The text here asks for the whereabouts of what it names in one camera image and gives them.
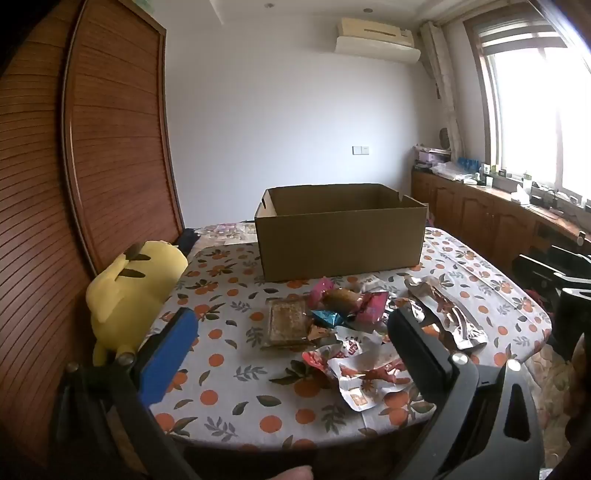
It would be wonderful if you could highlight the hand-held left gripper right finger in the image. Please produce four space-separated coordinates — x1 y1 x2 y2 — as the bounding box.
388 305 544 480

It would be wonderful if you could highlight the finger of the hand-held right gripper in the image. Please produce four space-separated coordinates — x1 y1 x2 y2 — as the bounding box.
512 251 561 291

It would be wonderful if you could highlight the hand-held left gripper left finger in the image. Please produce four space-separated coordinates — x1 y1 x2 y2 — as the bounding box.
51 307 204 480

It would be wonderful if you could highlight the pink drumstick packet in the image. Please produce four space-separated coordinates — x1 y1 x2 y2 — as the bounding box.
308 277 370 312

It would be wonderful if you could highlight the clear brown cake packet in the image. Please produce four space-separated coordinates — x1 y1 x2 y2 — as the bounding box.
261 298 312 352

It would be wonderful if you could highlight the brown cardboard box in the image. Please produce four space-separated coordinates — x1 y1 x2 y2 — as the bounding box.
254 183 428 281

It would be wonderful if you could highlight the person's left hand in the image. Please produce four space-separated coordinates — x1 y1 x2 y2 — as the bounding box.
271 465 315 480

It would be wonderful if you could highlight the silver foil snack packet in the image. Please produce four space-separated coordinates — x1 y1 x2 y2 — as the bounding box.
404 274 489 354

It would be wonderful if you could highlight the red white snack packet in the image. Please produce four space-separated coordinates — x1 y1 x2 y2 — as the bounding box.
302 335 385 370
327 353 419 411

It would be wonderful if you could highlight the pink foil snack packet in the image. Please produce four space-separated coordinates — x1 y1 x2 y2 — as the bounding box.
355 291 391 328

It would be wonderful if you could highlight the floral beige cloth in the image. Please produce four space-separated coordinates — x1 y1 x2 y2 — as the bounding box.
526 342 583 472

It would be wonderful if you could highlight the orange print tablecloth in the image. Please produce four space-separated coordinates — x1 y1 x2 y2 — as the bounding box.
148 224 555 450

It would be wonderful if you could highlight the yellow plush toy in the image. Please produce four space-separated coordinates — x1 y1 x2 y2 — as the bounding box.
86 240 189 365

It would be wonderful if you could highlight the wooden side cabinet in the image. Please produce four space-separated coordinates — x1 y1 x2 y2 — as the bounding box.
411 167 591 274

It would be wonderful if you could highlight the blue foil wrapper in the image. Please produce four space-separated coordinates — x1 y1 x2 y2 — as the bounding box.
311 310 348 328

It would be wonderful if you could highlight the golden brown wrapper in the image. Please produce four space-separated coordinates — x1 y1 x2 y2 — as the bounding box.
305 324 342 343

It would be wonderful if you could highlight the black cloth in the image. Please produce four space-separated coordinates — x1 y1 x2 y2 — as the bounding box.
178 228 202 256

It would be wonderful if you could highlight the white plastic bag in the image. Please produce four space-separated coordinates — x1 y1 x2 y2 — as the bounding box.
431 161 477 184

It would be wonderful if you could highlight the purple box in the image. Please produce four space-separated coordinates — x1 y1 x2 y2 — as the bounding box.
417 148 452 165

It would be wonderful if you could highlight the window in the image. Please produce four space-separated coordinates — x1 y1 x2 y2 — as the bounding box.
464 0 591 206

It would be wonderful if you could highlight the wooden slatted wardrobe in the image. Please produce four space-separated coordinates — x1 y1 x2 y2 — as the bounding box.
0 0 188 467

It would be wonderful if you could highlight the white curtain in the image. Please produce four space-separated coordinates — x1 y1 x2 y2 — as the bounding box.
419 21 464 158

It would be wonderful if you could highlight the white air conditioner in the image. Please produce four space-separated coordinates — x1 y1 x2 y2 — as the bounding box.
335 17 422 64

